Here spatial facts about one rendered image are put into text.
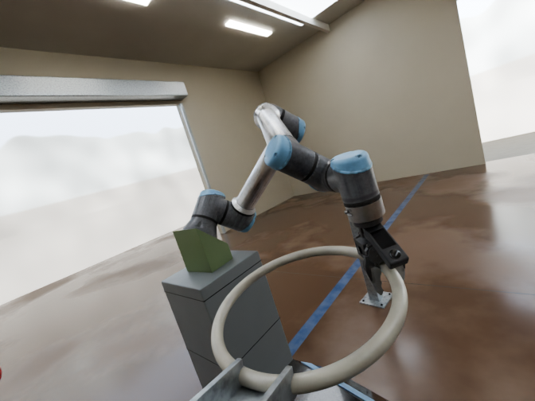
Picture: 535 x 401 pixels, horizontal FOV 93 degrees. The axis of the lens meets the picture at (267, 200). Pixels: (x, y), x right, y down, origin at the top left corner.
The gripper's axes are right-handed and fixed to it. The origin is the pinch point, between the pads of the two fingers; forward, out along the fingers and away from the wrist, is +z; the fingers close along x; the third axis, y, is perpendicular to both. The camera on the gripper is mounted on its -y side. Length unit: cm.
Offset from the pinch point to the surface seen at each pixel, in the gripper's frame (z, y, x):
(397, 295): -7.5, -12.5, 4.2
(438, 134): 57, 467, -376
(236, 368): -9.0, -16.7, 39.4
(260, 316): 37, 65, 46
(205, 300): 8, 48, 63
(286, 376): -9.2, -22.7, 30.2
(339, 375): -6.6, -23.6, 21.9
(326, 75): -160, 624, -245
